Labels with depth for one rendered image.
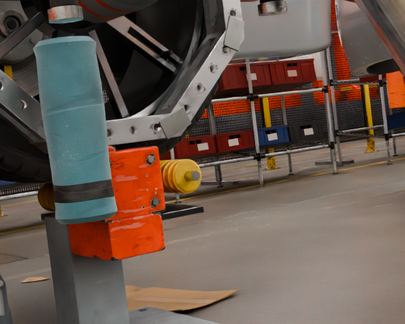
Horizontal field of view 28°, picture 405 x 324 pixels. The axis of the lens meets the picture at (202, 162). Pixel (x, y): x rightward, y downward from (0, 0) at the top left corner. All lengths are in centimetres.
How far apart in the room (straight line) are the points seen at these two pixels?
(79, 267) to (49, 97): 40
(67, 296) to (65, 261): 6
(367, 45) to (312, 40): 206
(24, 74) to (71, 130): 70
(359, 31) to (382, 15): 353
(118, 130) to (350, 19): 305
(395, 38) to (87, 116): 56
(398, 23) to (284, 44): 141
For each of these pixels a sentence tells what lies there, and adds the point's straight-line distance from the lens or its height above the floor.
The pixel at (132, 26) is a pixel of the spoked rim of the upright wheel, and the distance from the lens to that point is 146.
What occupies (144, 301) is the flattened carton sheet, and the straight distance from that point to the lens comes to 282.
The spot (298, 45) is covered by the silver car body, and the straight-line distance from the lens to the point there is 211.
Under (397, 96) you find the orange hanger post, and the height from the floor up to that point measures 60.
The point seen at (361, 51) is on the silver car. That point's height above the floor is 85.
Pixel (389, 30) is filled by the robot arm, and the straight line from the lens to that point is 68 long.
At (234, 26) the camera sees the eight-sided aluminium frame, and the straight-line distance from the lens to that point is 144.
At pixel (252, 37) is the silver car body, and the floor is 79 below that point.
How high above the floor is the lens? 60
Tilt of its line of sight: 3 degrees down
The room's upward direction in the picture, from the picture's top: 7 degrees counter-clockwise
